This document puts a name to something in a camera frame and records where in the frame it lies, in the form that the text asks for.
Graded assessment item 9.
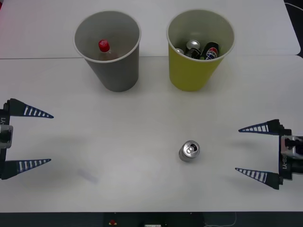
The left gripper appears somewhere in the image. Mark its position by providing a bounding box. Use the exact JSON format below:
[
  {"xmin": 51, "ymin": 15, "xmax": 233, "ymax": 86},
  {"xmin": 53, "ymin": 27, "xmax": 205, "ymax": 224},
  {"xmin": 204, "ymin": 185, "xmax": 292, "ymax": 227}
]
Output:
[{"xmin": 0, "ymin": 98, "xmax": 54, "ymax": 180}]

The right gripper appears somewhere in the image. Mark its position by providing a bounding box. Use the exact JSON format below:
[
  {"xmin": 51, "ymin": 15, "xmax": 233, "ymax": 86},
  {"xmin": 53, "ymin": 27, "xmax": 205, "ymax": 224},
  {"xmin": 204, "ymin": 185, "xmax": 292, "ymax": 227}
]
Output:
[{"xmin": 235, "ymin": 119, "xmax": 294, "ymax": 191}]

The silver grey drink can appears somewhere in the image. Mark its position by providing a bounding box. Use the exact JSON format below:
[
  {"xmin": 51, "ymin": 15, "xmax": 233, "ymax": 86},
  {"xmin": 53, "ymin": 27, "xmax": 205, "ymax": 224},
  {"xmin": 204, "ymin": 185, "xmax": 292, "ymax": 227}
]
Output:
[{"xmin": 178, "ymin": 140, "xmax": 201, "ymax": 163}]

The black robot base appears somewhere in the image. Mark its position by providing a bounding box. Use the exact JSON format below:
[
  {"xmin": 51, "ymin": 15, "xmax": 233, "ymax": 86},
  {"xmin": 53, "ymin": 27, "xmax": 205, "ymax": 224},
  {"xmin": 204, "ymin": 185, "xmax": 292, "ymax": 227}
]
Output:
[{"xmin": 0, "ymin": 211, "xmax": 303, "ymax": 227}]

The yellow-green plastic waste bin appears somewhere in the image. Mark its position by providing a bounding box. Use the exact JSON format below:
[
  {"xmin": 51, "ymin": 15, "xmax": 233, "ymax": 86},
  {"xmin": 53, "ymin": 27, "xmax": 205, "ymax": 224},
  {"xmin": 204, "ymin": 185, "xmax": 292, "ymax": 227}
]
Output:
[{"xmin": 166, "ymin": 9, "xmax": 235, "ymax": 92}]

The black can with blue-red print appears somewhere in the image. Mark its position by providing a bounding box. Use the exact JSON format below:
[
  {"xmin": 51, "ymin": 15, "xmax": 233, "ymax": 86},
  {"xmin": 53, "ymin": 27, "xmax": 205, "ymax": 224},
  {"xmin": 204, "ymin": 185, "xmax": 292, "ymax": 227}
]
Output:
[{"xmin": 200, "ymin": 41, "xmax": 222, "ymax": 61}]

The grey plastic waste bin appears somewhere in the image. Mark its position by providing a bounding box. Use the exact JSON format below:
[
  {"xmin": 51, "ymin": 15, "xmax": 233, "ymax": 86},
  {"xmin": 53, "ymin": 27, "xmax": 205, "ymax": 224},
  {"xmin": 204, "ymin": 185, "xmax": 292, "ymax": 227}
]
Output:
[{"xmin": 73, "ymin": 10, "xmax": 142, "ymax": 93}]

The red-capped plastic bottle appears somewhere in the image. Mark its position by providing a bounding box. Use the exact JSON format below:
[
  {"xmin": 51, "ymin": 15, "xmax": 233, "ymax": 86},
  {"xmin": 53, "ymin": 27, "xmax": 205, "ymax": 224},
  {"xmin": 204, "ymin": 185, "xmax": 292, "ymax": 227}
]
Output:
[{"xmin": 98, "ymin": 39, "xmax": 119, "ymax": 62}]

